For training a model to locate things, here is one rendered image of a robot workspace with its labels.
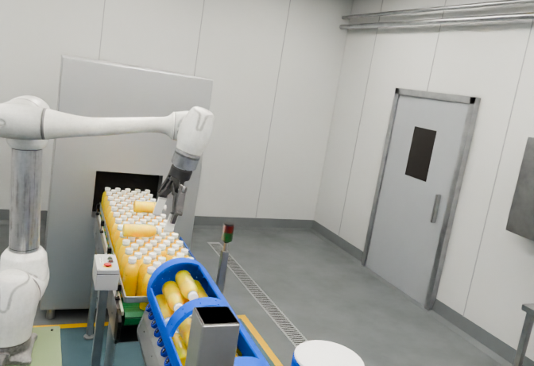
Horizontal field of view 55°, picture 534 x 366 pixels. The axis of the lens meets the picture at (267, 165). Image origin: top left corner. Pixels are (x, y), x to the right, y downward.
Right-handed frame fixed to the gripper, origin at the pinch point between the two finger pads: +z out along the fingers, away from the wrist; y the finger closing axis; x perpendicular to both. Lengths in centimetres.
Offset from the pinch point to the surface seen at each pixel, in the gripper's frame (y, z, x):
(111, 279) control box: 53, 53, -10
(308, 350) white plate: -21, 35, -69
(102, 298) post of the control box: 59, 67, -12
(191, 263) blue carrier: 28, 28, -33
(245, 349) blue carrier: -21, 36, -39
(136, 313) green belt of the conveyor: 46, 65, -25
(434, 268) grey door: 157, 58, -373
